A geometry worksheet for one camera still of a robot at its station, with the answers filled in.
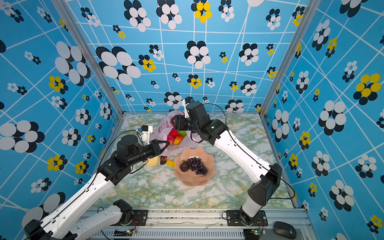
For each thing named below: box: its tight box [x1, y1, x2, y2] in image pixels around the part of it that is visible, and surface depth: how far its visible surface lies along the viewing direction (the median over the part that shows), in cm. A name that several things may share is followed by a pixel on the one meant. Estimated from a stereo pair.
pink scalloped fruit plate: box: [174, 147, 216, 187], surface depth 89 cm
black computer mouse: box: [274, 221, 297, 240], surface depth 71 cm
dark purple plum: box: [179, 161, 190, 172], surface depth 88 cm
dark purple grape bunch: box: [187, 157, 209, 177], surface depth 87 cm
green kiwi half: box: [178, 130, 187, 137], surface depth 104 cm
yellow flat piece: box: [166, 159, 176, 168], surface depth 94 cm
